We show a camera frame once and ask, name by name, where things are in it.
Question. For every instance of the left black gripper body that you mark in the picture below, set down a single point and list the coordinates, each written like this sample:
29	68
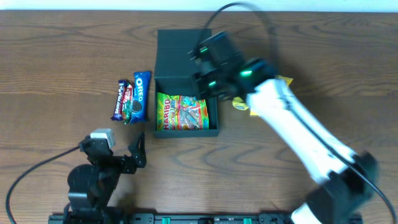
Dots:
126	163

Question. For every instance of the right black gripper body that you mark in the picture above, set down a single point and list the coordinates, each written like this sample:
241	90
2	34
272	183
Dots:
203	73

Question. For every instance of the yellow Mentos bottle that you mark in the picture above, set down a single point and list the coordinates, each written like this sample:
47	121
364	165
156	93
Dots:
239	104

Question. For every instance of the blue Oreo cookie pack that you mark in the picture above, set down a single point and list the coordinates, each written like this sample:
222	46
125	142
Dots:
139	101

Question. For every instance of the purple Dairy Milk bar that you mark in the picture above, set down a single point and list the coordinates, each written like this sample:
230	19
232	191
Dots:
118	109

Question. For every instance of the red green chocolate bar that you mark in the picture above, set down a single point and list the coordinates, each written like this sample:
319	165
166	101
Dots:
127	104

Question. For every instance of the yellow Hacks candy bag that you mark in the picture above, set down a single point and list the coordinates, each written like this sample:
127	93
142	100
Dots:
287	80

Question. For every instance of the Haribo gummy bag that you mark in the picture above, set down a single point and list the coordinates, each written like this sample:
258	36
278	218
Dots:
181	113

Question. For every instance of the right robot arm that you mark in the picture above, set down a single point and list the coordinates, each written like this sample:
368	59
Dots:
345	179

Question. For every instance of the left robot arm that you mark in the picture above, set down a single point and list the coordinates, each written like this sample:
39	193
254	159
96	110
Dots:
92	185

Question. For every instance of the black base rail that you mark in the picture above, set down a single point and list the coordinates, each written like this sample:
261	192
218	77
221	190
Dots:
149	218

